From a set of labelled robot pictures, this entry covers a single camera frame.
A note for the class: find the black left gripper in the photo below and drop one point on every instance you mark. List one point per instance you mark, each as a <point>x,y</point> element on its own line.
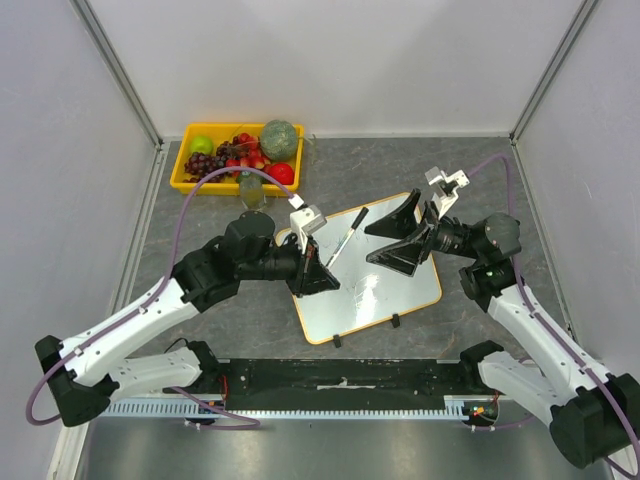
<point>312,276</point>

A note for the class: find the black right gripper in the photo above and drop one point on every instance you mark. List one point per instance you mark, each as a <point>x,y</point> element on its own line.
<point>427,232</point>

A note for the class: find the yellow framed whiteboard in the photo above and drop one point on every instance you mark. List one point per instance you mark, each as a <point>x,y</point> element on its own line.
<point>369,294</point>

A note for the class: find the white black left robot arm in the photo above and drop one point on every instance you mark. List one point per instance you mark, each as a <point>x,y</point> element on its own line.
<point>88,372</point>

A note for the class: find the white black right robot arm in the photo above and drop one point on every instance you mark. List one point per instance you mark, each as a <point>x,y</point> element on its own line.
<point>590,412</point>

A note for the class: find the red tomato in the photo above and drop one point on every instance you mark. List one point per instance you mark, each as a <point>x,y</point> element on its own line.
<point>282,173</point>

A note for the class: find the green avocado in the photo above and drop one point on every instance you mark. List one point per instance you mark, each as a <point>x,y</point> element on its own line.
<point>245,176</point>

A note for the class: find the red cherry bunch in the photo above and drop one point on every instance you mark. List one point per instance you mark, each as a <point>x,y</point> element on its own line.
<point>245,150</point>

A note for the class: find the yellow plastic fruit tray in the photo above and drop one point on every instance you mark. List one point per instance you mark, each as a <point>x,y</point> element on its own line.
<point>221,132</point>

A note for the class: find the green netted melon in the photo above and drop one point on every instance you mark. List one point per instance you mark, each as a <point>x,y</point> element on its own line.
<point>278,140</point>

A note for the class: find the dark purple grape bunch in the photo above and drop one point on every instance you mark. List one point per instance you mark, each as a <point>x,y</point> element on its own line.
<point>197,166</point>

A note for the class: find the green apple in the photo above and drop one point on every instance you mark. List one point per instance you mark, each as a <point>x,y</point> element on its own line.
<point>201,144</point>

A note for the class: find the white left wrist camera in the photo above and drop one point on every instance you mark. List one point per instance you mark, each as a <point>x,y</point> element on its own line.
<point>304,223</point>

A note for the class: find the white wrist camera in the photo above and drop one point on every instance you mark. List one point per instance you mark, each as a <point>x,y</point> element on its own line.
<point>304,223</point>
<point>444,189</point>

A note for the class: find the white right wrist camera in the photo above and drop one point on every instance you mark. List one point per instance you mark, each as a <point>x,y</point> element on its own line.
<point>444,189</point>

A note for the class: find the light blue cable duct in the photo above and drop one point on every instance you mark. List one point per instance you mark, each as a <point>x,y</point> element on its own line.
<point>175,407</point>

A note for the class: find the aluminium frame post left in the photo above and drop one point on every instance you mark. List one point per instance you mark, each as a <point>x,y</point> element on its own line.
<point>99,36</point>

